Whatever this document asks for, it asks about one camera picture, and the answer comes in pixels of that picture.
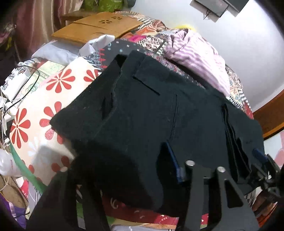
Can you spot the wooden lap desk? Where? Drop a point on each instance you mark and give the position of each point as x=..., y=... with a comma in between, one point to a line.
x=96, y=25

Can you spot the yellow curved headboard pad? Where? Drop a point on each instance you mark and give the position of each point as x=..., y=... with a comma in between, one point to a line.
x=185, y=27

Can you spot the white crumpled cloth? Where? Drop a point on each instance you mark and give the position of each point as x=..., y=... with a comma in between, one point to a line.
x=64, y=53

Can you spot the brown wooden door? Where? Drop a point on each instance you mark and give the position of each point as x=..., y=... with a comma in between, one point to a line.
x=270, y=116

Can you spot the striped pink curtain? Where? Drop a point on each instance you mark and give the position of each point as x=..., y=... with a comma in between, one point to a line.
x=36, y=21

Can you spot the red flower pillow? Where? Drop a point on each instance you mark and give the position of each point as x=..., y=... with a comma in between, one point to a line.
x=41, y=150

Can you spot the pink striped garment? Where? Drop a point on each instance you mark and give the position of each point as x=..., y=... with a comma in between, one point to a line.
x=189, y=49

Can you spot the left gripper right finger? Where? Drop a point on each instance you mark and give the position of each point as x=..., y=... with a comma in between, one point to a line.
x=178, y=171

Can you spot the patchwork patterned bedspread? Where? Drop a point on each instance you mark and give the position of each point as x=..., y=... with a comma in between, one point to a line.
x=154, y=120

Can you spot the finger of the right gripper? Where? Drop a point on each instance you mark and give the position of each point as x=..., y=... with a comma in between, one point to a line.
x=259, y=155

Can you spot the small wall monitor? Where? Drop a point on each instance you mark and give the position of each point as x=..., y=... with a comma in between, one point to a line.
x=211, y=9

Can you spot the black pants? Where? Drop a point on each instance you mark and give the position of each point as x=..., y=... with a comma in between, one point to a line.
x=78, y=121

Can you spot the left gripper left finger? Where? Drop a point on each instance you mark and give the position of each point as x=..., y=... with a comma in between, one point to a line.
x=57, y=207

